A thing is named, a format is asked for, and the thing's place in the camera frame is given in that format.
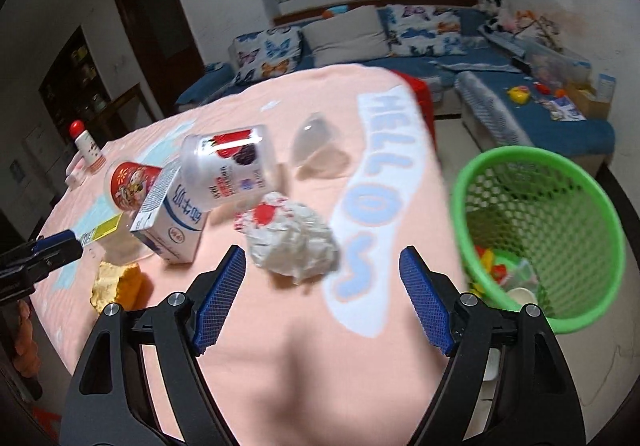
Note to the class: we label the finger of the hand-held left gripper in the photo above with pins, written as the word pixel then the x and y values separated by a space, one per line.
pixel 55 248

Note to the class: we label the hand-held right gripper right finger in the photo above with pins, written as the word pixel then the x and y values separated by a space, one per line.
pixel 425 296

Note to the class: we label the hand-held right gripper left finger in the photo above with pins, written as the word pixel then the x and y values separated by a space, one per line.
pixel 222 291

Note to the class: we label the white paper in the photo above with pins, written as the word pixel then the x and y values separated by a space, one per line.
pixel 295 241

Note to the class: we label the red printed paper cup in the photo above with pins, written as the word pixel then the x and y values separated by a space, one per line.
pixel 130 181

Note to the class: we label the clear plastic berry-label cup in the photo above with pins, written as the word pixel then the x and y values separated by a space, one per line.
pixel 225 176

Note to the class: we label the green plastic mesh basket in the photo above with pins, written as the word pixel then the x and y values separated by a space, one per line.
pixel 505 161

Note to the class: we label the person's left hand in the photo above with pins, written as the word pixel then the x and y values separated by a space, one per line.
pixel 27 346

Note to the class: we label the clear yellow-label plastic box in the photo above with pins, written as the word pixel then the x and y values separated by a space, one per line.
pixel 107 228

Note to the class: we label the yellow red snack wrapper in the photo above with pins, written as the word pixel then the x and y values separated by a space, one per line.
pixel 487 266

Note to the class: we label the small pink white box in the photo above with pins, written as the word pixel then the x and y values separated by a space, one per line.
pixel 75 174

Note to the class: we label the white blue milk carton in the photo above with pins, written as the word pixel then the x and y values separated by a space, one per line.
pixel 175 226

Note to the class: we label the white cup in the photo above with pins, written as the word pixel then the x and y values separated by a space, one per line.
pixel 522 297

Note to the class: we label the pink printed blanket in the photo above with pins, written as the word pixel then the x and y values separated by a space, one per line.
pixel 280 376

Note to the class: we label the white bottle with red cap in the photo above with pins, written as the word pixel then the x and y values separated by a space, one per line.
pixel 87 149

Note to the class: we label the dark display cabinet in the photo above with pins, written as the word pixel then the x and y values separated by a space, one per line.
pixel 70 86

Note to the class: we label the grey patterned sofa cover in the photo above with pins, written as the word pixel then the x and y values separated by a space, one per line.
pixel 490 106

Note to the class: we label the red plastic stool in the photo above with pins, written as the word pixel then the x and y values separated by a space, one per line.
pixel 422 94

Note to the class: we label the yellow toy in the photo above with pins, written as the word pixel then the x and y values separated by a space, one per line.
pixel 520 95

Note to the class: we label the blue sectional sofa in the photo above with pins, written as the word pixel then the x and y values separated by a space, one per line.
pixel 400 64

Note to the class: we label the printed booklet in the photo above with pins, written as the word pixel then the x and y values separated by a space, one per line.
pixel 565 109

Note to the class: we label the dark wooden door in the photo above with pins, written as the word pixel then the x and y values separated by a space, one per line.
pixel 160 36

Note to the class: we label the small red toy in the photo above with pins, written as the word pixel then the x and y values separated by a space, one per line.
pixel 547 89

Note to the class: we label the butterfly print pillow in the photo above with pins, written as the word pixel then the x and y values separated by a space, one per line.
pixel 425 29
pixel 270 54

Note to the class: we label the cardboard box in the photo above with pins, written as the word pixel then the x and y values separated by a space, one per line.
pixel 587 99

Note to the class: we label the clear plastic storage box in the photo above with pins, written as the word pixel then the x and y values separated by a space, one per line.
pixel 555 61

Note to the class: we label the grey pillow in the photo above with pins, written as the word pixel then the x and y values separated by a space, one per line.
pixel 345 36

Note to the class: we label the white blue card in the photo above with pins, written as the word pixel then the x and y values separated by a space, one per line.
pixel 606 87

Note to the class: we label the plush toys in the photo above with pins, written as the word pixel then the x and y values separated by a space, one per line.
pixel 495 16

